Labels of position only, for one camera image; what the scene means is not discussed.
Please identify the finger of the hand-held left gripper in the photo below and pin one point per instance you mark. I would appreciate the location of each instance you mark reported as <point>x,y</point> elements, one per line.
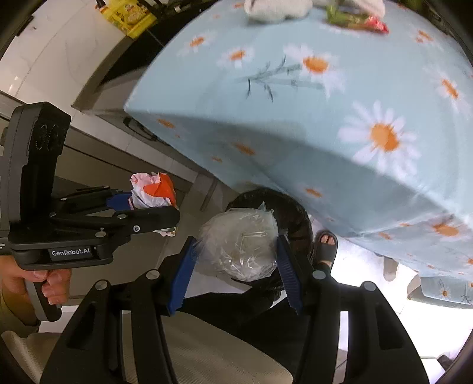
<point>118,201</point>
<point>147,219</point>

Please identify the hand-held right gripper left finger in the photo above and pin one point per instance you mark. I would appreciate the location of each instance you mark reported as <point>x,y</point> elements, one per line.
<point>181,275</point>

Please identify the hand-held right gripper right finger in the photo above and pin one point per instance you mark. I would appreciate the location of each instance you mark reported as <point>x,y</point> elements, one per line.
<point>290,275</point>

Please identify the orange white paper wrapper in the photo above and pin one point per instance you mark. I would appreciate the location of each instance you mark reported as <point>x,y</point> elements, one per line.
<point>155,188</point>

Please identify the black trash bin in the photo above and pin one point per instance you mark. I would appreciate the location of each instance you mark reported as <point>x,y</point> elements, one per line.
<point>292,221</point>

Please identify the clear plastic bag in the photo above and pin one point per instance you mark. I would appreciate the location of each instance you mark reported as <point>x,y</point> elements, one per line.
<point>240,247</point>

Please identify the white tissue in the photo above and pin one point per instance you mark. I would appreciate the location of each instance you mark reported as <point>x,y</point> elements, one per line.
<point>366,5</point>
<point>277,7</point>

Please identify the person's left forearm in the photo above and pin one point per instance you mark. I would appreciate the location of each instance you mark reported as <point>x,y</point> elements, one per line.
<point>13,314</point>

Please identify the person's left hand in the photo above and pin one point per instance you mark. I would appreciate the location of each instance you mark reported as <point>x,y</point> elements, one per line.
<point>16,280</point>

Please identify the person's foot in black sandal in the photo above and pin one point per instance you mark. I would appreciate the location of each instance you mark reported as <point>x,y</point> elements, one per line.
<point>325,249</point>

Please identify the beige ribbed cloth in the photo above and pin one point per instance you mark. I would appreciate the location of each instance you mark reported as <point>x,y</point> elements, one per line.
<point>207,354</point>

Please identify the white furniture leg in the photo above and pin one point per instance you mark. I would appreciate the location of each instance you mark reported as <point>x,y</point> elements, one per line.
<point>388,267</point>

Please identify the blue daisy tablecloth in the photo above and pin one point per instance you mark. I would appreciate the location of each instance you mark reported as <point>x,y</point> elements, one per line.
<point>295,147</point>

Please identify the stool with daisy cover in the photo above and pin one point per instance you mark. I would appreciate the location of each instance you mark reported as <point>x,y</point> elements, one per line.
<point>439,291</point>

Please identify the yellow food package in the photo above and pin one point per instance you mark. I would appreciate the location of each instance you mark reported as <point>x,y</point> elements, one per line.
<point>125,16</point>

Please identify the green snack wrapper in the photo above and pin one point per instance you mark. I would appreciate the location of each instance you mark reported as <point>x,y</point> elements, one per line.
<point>338,15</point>

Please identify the red snack wrapper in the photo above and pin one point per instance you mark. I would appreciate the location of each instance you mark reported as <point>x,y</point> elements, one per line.
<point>376,25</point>

